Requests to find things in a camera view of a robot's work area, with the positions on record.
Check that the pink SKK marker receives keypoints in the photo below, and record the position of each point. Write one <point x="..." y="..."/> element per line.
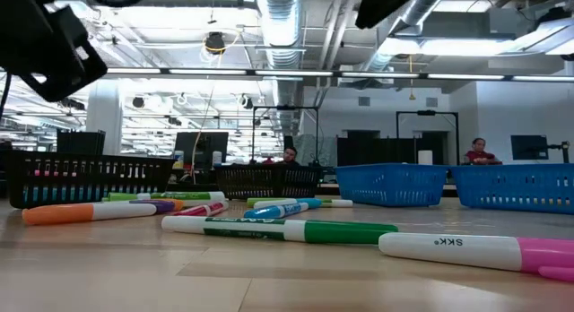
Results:
<point x="448" y="251"/>

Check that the silver ventilation duct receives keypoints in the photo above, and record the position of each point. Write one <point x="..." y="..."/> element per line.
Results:
<point x="282" y="29"/>
<point x="403" y="34"/>

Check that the light blue marker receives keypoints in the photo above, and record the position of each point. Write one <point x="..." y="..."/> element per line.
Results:
<point x="269" y="211"/>

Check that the black hanging ceiling fixture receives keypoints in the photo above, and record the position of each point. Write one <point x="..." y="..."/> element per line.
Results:
<point x="215" y="43"/>

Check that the white paper towel roll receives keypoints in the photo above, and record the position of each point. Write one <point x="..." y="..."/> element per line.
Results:
<point x="425" y="157"/>

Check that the red marker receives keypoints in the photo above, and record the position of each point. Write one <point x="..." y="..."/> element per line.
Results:
<point x="202" y="210"/>

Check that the black computer monitor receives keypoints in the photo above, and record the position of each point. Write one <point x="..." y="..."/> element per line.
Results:
<point x="529" y="147"/>

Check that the black gantry frame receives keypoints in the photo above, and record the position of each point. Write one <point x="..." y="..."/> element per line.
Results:
<point x="284" y="108"/>
<point x="426" y="112"/>

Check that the orange marker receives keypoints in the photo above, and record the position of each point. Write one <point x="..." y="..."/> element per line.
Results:
<point x="178" y="204"/>
<point x="58" y="213"/>

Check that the light green Expo marker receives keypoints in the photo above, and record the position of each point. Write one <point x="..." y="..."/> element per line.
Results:
<point x="258" y="199"/>

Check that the overhead light bar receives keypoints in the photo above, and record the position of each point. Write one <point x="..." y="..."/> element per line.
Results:
<point x="291" y="73"/>

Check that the black partition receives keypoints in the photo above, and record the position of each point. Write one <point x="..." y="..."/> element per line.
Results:
<point x="367" y="153"/>

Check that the blue slotted plastic basket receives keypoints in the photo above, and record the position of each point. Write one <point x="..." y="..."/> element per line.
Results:
<point x="390" y="169"/>
<point x="511" y="169"/>

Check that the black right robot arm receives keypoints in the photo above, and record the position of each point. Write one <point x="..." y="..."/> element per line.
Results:
<point x="381" y="2"/>

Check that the white bottle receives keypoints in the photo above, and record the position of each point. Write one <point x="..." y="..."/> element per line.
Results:
<point x="178" y="158"/>
<point x="216" y="158"/>

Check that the green fine Expo marker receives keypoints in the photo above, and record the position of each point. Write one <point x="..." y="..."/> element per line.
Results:
<point x="341" y="232"/>

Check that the person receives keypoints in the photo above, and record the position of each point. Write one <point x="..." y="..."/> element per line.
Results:
<point x="480" y="155"/>
<point x="290" y="156"/>

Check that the purple marker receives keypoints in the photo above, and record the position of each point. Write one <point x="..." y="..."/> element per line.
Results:
<point x="157" y="206"/>

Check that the black slotted plastic basket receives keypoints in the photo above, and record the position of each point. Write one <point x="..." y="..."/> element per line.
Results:
<point x="89" y="159"/>
<point x="269" y="169"/>

